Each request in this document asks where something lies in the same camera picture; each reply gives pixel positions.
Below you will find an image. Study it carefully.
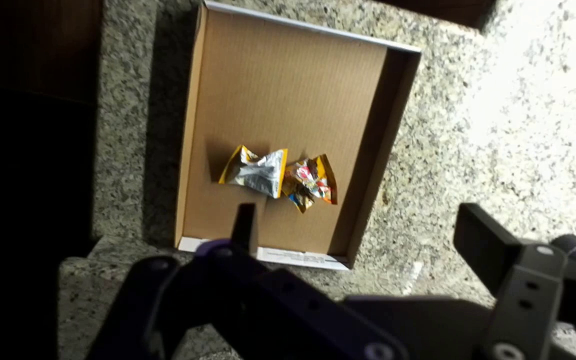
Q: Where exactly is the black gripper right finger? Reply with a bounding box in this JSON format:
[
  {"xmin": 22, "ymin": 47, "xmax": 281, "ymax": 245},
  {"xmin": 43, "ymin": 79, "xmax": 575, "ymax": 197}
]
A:
[{"xmin": 452, "ymin": 202, "xmax": 576, "ymax": 360}]

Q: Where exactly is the colourful yellow cartoon sachet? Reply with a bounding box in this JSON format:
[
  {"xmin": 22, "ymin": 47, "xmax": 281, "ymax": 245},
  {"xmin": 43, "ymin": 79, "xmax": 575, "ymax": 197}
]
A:
[{"xmin": 282, "ymin": 153, "xmax": 340, "ymax": 214}]

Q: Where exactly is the shallow brown cardboard box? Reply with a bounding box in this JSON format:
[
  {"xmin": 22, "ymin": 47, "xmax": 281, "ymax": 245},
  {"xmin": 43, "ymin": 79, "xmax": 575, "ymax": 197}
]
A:
[{"xmin": 172, "ymin": 0, "xmax": 424, "ymax": 272}]

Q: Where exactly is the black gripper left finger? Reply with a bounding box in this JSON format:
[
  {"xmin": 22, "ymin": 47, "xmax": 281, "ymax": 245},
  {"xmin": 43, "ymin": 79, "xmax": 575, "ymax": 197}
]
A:
[{"xmin": 86, "ymin": 202, "xmax": 410, "ymax": 360}]

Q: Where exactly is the silver and yellow sachet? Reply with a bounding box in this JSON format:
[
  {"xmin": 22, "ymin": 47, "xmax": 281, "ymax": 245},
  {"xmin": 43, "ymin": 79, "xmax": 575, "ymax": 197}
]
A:
[{"xmin": 218, "ymin": 144, "xmax": 291, "ymax": 201}]

